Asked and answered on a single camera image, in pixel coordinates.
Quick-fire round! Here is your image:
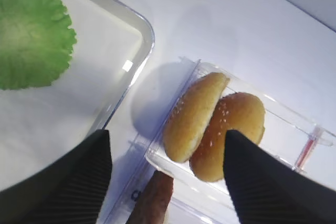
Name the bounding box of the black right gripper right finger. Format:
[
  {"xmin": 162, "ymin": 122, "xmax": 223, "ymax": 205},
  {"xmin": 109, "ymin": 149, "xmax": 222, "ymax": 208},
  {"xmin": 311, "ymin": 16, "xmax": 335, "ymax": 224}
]
[{"xmin": 223, "ymin": 130, "xmax": 335, "ymax": 223}]

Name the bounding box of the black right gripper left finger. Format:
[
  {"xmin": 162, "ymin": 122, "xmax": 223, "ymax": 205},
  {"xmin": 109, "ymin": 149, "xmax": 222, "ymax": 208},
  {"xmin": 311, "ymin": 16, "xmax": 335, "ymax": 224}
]
[{"xmin": 1, "ymin": 130, "xmax": 112, "ymax": 223}]

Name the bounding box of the right brown meat patty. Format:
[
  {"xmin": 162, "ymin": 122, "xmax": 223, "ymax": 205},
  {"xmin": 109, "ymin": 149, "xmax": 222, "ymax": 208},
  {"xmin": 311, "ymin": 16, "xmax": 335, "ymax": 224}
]
[{"xmin": 127, "ymin": 170, "xmax": 174, "ymax": 224}]

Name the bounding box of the flat round green lettuce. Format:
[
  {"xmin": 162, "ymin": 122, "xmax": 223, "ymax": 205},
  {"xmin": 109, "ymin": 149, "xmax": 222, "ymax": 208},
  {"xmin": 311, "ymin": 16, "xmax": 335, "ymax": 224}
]
[{"xmin": 1, "ymin": 0, "xmax": 77, "ymax": 90}]

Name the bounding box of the right clear acrylic rack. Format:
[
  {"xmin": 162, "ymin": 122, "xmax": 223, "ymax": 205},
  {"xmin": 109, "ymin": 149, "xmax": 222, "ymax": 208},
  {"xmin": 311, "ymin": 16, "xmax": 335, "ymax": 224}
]
[{"xmin": 103, "ymin": 58, "xmax": 335, "ymax": 223}]

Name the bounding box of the red rod in rack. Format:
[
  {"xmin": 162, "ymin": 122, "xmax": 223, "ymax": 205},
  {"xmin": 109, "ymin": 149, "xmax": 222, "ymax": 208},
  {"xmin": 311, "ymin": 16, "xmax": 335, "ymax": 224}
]
[{"xmin": 295, "ymin": 126, "xmax": 323, "ymax": 169}]

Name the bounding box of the right sesame bun top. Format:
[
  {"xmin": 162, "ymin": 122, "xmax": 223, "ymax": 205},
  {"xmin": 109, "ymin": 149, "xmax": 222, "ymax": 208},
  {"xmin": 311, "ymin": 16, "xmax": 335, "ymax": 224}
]
[{"xmin": 189, "ymin": 92, "xmax": 266, "ymax": 183}]

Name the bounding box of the sesame bun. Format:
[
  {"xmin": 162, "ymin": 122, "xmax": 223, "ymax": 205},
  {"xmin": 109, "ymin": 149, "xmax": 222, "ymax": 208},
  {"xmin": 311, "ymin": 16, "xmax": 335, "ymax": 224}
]
[
  {"xmin": 189, "ymin": 92, "xmax": 266, "ymax": 183},
  {"xmin": 162, "ymin": 72, "xmax": 230, "ymax": 163}
]

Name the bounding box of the left sesame bun top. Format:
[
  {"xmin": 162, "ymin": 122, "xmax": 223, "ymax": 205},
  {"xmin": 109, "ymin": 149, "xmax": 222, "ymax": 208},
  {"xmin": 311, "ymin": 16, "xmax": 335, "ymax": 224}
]
[{"xmin": 162, "ymin": 72, "xmax": 230, "ymax": 163}]

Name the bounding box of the silver metal baking tray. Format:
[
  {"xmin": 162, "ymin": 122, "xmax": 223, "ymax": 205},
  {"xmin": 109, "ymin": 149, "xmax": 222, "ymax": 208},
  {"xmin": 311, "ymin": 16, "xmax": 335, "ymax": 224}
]
[{"xmin": 1, "ymin": 0, "xmax": 155, "ymax": 190}]

